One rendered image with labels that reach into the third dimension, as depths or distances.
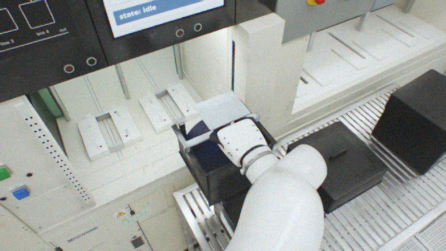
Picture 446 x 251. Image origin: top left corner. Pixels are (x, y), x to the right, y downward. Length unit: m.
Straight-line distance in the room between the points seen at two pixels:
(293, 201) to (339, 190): 0.91
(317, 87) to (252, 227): 1.27
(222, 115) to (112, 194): 0.57
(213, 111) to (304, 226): 0.56
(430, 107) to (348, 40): 0.67
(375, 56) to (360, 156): 0.66
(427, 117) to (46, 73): 1.24
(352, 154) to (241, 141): 0.67
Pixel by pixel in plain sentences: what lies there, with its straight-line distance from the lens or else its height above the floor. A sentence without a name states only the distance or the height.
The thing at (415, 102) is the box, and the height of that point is 1.01.
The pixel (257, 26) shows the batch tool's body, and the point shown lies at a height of 1.40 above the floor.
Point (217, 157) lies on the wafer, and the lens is 0.98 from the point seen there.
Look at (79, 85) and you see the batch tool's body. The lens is 1.65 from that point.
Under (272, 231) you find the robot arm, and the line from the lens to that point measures 0.30.
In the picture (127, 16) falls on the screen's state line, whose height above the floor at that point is 1.51.
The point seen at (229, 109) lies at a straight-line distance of 0.82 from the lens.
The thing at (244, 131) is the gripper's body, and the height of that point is 1.27.
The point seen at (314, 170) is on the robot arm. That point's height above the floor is 1.38.
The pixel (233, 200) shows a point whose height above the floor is 0.77.
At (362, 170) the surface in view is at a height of 0.86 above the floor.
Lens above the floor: 1.87
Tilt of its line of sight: 50 degrees down
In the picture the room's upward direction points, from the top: straight up
